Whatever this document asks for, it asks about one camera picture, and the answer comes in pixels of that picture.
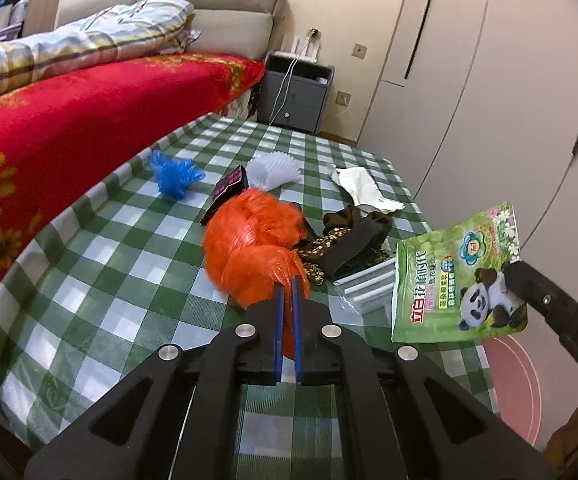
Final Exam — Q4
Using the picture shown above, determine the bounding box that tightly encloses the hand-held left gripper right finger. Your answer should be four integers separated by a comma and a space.
291, 277, 554, 480

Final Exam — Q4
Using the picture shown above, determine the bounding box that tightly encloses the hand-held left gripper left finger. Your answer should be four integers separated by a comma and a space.
24, 285, 286, 480

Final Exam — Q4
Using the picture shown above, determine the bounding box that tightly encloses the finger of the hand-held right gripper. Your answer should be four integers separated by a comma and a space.
503, 259, 572, 343

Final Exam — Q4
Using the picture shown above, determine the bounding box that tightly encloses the pink plastic bin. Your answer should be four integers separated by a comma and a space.
483, 335, 544, 450

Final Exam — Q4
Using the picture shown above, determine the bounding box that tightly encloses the green panda print packet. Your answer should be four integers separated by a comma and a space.
390, 201, 528, 344

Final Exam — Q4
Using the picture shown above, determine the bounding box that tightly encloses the orange plastic bag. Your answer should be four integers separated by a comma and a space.
202, 187, 312, 358

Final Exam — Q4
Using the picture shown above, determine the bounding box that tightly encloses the dark floral scrunchie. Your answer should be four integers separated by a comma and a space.
296, 205, 394, 287

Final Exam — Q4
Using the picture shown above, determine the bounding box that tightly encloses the clear pack of white tubes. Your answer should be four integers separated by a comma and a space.
331, 255, 398, 317

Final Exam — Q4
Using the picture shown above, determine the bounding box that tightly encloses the dark patterned packet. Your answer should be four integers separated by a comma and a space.
200, 164, 248, 226

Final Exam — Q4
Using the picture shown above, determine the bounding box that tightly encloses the white pleated paper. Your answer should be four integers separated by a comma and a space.
245, 154, 303, 192

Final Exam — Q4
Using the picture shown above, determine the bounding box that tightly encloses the white paper bag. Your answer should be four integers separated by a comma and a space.
331, 166, 406, 215

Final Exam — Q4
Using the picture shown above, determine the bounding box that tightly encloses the blue plastic bag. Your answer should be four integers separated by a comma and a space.
148, 150, 206, 202

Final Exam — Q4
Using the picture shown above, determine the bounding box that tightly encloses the white wardrobe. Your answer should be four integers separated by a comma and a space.
356, 0, 578, 321

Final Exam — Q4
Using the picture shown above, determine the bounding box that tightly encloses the grey nightstand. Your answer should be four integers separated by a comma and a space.
258, 51, 336, 134

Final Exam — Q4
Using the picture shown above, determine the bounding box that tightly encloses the white router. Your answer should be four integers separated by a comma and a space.
273, 32, 322, 62

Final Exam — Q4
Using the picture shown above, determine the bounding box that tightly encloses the red floral blanket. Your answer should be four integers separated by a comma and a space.
0, 55, 268, 411

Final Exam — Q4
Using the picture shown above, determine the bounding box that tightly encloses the beige upholstered headboard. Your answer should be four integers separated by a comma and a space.
55, 0, 290, 65

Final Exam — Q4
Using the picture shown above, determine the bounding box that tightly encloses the plaid quilt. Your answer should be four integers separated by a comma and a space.
0, 0, 196, 111

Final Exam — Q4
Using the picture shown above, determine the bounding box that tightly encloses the white charging cable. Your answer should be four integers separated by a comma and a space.
269, 35, 314, 127

